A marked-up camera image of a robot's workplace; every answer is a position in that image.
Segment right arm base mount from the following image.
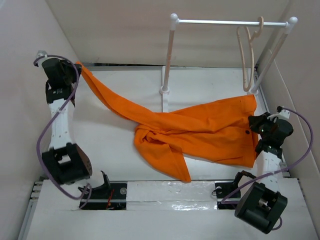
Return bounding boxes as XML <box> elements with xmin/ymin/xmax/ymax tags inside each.
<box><xmin>211</xmin><ymin>170</ymin><xmax>266</xmax><ymax>210</ymax></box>

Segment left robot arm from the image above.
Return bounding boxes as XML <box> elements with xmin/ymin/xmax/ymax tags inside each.
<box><xmin>41</xmin><ymin>57</ymin><xmax>93</xmax><ymax>185</ymax></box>

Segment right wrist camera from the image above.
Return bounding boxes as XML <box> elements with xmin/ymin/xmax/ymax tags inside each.
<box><xmin>267</xmin><ymin>106</ymin><xmax>290</xmax><ymax>121</ymax></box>

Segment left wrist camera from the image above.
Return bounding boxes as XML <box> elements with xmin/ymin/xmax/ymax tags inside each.
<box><xmin>33</xmin><ymin>50</ymin><xmax>48</xmax><ymax>67</ymax></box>

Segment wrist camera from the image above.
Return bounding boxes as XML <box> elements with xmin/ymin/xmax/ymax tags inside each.
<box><xmin>33</xmin><ymin>50</ymin><xmax>48</xmax><ymax>67</ymax></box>
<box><xmin>267</xmin><ymin>106</ymin><xmax>290</xmax><ymax>121</ymax></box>

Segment white clothes rack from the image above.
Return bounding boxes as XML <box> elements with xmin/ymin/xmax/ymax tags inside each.
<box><xmin>159</xmin><ymin>12</ymin><xmax>298</xmax><ymax>113</ymax></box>

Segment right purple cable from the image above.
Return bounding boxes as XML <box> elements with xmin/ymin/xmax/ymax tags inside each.
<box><xmin>219</xmin><ymin>107</ymin><xmax>315</xmax><ymax>231</ymax></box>

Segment orange trousers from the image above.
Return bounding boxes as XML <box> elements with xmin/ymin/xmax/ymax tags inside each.
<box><xmin>81</xmin><ymin>67</ymin><xmax>258</xmax><ymax>183</ymax></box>

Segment purple cable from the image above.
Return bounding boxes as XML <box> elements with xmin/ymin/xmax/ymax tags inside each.
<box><xmin>33</xmin><ymin>54</ymin><xmax>93</xmax><ymax>200</ymax></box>
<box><xmin>219</xmin><ymin>107</ymin><xmax>315</xmax><ymax>231</ymax></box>

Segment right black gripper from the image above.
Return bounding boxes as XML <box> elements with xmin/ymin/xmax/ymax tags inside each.
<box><xmin>248</xmin><ymin>111</ymin><xmax>278</xmax><ymax>140</ymax></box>

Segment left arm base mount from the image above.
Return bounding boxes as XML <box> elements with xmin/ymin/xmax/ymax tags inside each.
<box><xmin>79</xmin><ymin>170</ymin><xmax>128</xmax><ymax>211</ymax></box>

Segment wooden clothes hanger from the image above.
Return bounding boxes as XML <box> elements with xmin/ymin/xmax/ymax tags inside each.
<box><xmin>236</xmin><ymin>16</ymin><xmax>264</xmax><ymax>92</ymax></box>

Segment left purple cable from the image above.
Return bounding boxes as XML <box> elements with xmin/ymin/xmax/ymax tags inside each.
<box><xmin>33</xmin><ymin>54</ymin><xmax>93</xmax><ymax>200</ymax></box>

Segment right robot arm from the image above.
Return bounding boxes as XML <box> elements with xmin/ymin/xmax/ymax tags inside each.
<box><xmin>231</xmin><ymin>110</ymin><xmax>294</xmax><ymax>234</ymax></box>

